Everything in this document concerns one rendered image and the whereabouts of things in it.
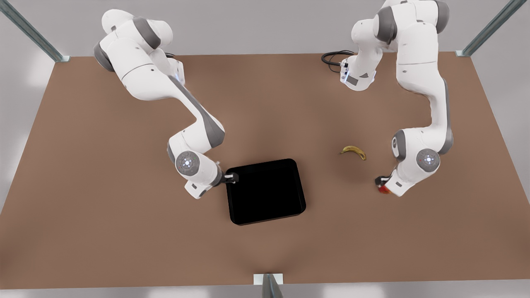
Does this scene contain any yellow banana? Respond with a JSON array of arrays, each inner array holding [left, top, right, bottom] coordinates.
[[340, 146, 367, 161]]

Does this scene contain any silver frame post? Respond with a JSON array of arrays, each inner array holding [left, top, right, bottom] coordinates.
[[455, 0, 528, 57], [253, 273, 284, 298], [0, 0, 71, 63]]

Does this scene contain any black square tray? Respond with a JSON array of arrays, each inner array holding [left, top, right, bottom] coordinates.
[[225, 159, 306, 226]]

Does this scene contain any black cable loop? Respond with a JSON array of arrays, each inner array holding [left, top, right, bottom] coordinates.
[[321, 50, 357, 74]]

